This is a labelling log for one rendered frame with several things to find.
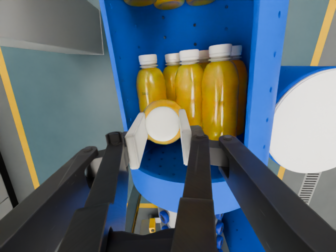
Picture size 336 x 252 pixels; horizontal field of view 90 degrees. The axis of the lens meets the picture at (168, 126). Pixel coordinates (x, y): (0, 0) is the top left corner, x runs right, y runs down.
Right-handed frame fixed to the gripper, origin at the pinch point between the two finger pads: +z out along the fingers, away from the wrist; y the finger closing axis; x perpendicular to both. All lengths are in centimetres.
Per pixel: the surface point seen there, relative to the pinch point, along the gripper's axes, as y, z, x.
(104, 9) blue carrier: -8.2, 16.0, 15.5
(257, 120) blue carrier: 12.2, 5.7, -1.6
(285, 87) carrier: 28.6, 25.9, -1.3
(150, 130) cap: -1.3, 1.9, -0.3
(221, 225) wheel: 16, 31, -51
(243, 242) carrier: 26, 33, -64
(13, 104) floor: -134, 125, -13
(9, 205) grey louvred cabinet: -168, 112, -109
